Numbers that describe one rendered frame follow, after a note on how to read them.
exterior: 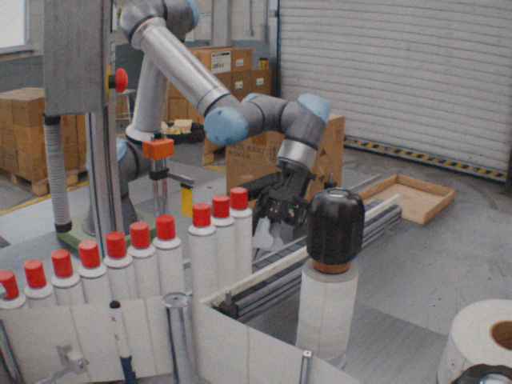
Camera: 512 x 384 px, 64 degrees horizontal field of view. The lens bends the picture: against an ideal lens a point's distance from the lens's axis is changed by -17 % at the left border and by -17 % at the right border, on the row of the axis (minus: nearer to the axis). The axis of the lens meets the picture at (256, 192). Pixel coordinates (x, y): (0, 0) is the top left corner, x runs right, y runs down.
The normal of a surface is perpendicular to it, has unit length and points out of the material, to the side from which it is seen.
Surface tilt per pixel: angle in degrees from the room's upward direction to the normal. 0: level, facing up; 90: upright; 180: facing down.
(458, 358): 90
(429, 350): 0
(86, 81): 90
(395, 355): 0
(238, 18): 90
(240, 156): 90
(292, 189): 60
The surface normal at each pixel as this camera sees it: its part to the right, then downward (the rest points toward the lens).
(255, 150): -0.59, 0.27
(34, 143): 0.78, 0.22
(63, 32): 0.22, 0.34
